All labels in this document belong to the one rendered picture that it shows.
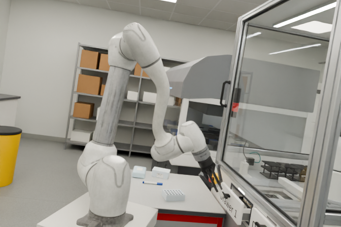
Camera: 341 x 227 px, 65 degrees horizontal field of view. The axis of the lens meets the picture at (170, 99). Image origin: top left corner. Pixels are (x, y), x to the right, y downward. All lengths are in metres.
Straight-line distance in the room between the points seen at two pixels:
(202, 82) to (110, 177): 1.33
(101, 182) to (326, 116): 0.87
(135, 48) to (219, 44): 4.77
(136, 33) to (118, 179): 0.60
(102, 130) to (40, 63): 4.74
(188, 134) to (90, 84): 4.02
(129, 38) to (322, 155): 0.84
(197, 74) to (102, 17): 3.84
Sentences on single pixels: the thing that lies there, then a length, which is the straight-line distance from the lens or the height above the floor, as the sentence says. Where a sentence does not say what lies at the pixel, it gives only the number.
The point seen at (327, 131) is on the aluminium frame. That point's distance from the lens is 1.06.
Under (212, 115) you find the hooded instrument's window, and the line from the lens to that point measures 2.29.
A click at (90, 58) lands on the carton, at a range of 5.25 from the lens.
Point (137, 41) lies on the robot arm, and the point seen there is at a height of 1.60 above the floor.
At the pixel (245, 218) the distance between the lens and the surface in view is 1.50.
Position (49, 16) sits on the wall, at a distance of 6.02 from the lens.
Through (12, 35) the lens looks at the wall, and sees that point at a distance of 6.21.
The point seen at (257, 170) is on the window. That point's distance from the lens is 1.47.
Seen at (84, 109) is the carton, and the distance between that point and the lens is 5.28.
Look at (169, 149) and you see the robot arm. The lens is 1.38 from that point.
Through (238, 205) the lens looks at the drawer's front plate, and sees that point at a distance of 1.47.
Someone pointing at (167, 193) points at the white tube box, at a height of 0.79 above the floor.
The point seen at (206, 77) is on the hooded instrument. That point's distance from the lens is 2.23.
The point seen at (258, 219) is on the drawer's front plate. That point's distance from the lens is 1.40.
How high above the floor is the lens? 1.44
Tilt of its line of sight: 3 degrees down
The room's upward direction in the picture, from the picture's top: 9 degrees clockwise
